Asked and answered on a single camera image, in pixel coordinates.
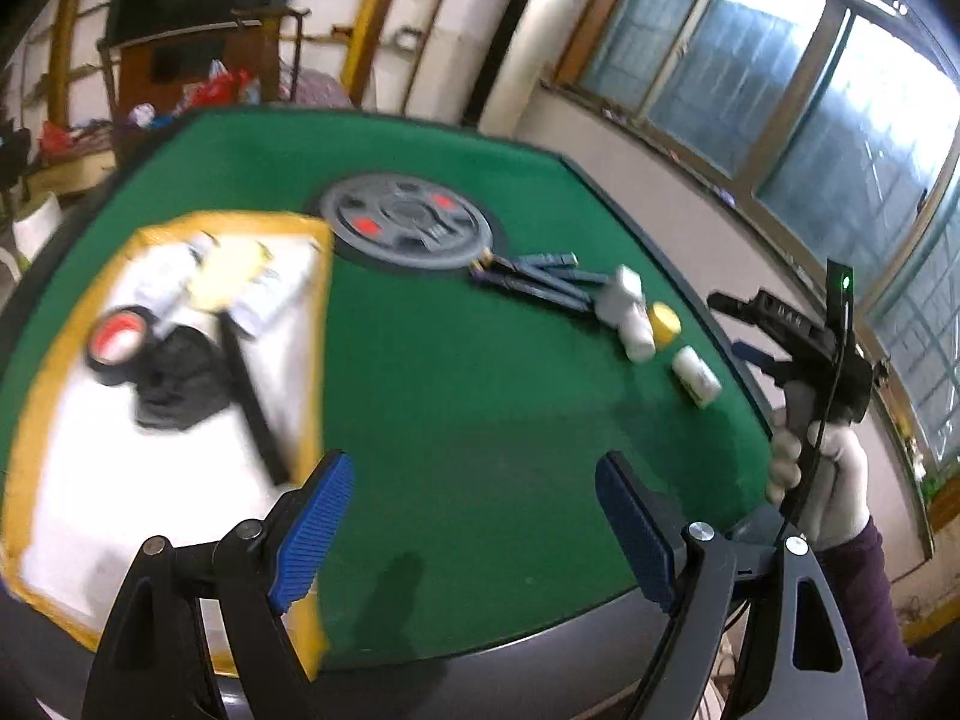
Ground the yellow lidded jar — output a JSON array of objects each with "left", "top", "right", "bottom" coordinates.
[{"left": 646, "top": 302, "right": 682, "bottom": 350}]

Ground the white plastic bottle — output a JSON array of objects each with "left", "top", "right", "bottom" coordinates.
[
  {"left": 135, "top": 236, "right": 218, "bottom": 308},
  {"left": 232, "top": 262, "right": 290, "bottom": 335}
]

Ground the white bottle with square code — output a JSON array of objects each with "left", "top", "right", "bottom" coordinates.
[{"left": 671, "top": 345, "right": 722, "bottom": 410}]

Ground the pale yellow plastic block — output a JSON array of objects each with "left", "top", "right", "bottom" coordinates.
[{"left": 187, "top": 240, "right": 271, "bottom": 312}]

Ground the red plastic bag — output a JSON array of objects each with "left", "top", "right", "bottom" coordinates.
[{"left": 180, "top": 64, "right": 256, "bottom": 110}]

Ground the black marker pen yellow end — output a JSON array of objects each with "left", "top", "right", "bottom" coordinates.
[{"left": 471, "top": 251, "right": 578, "bottom": 275}]

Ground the metal-framed window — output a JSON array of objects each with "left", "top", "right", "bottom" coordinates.
[{"left": 555, "top": 0, "right": 960, "bottom": 481}]

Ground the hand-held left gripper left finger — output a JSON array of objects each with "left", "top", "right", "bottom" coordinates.
[{"left": 81, "top": 450, "right": 357, "bottom": 720}]

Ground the black electrical tape roll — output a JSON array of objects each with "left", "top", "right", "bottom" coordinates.
[{"left": 84, "top": 306, "right": 158, "bottom": 387}]

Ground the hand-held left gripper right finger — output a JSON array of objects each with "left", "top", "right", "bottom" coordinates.
[{"left": 595, "top": 450, "right": 871, "bottom": 720}]

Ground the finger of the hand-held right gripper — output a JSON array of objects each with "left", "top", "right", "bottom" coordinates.
[
  {"left": 731, "top": 341, "right": 788, "bottom": 385},
  {"left": 707, "top": 289, "right": 830, "bottom": 350}
]

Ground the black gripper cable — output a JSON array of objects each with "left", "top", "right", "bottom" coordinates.
[{"left": 776, "top": 360, "right": 845, "bottom": 541}]

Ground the wooden wall shelf unit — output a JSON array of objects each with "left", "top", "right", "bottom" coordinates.
[{"left": 300, "top": 0, "right": 466, "bottom": 117}]

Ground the person's right forearm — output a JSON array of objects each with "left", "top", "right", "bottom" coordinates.
[{"left": 814, "top": 514, "right": 938, "bottom": 720}]

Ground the yellow-edged cardboard tray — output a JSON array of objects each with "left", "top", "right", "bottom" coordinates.
[{"left": 0, "top": 210, "right": 335, "bottom": 680}]

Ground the round grey table control panel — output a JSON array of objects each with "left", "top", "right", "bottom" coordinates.
[{"left": 306, "top": 174, "right": 505, "bottom": 271}]

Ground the white bottle with red label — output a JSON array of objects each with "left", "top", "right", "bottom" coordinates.
[{"left": 619, "top": 307, "right": 657, "bottom": 363}]

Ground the floral cushion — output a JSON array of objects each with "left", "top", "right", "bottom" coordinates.
[{"left": 281, "top": 67, "right": 353, "bottom": 110}]

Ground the black ribbed plastic disc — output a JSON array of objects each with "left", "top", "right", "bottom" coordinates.
[{"left": 133, "top": 326, "right": 233, "bottom": 430}]

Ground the white power adapter plug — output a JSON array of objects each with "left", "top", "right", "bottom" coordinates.
[{"left": 596, "top": 265, "right": 647, "bottom": 327}]

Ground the person's right hand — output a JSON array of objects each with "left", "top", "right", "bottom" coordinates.
[{"left": 765, "top": 405, "right": 871, "bottom": 552}]

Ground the tall standing air conditioner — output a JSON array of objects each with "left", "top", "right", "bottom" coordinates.
[{"left": 461, "top": 0, "right": 590, "bottom": 140}]

